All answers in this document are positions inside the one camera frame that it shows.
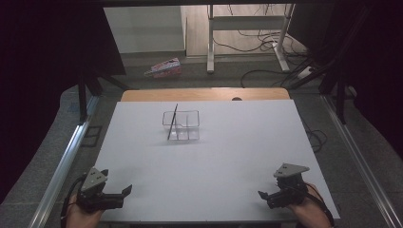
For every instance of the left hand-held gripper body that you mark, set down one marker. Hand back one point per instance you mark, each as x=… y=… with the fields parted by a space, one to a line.
x=92 y=199

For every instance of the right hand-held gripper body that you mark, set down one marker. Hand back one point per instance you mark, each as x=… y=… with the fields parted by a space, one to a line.
x=290 y=193

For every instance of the clear plastic organizer box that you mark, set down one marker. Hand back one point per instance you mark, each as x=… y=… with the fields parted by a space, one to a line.
x=187 y=134

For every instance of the black pencil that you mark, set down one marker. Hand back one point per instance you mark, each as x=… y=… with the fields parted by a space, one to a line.
x=172 y=122

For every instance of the person's left hand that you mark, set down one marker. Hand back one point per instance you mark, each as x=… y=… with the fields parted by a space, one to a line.
x=80 y=218

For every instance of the person's right hand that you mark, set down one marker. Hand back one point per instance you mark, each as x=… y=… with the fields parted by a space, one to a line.
x=310 y=212

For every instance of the white table cover board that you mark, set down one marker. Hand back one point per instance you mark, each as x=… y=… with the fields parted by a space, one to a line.
x=221 y=152

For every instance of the black metal stand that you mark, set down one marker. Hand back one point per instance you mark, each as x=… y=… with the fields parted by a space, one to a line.
x=340 y=101
x=83 y=101

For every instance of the wooden table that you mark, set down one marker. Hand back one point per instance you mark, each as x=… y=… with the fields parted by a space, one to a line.
x=202 y=94

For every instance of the white power strip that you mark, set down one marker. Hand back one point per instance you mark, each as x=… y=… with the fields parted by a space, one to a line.
x=305 y=72

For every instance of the pink carton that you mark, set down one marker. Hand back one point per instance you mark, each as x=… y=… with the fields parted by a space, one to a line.
x=164 y=68

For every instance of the black curtain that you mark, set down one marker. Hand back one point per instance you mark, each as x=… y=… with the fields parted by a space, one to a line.
x=374 y=63
x=47 y=63

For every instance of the aluminium rail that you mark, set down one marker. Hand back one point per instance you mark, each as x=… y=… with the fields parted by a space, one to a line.
x=361 y=164
x=61 y=171

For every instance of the black floor frame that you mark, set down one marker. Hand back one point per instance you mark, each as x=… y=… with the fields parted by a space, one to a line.
x=92 y=136

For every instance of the white metal desk frame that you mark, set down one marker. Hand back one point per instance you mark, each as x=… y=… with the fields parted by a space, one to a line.
x=245 y=22

